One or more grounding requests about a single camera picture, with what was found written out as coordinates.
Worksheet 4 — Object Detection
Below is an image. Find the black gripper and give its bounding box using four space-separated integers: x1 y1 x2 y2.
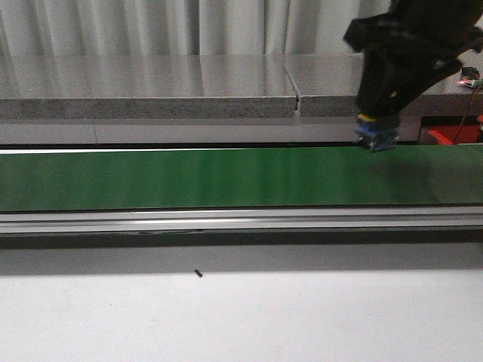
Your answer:
343 13 482 117

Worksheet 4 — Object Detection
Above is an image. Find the yellow mushroom push button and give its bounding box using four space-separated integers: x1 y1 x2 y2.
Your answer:
355 91 400 152

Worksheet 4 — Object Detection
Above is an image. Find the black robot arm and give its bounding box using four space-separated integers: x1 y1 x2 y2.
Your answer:
343 1 482 118

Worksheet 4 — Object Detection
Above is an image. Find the red plastic tray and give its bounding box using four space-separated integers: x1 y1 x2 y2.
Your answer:
426 125 480 146

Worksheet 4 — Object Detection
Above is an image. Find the small green circuit board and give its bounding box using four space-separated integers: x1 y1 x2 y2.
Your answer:
457 66 482 89

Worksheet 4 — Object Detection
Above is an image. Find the green conveyor belt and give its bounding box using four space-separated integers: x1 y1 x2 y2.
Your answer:
1 145 482 212

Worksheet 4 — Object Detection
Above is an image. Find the grey stone counter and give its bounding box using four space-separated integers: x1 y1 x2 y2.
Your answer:
0 51 483 146

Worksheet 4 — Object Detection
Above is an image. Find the white curtain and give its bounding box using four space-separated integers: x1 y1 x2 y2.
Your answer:
1 1 389 57

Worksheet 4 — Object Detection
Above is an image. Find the red black wire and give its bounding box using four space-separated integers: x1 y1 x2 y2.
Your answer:
451 84 482 146

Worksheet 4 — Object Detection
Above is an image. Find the aluminium conveyor frame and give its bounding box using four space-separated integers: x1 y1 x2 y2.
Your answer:
1 206 482 249

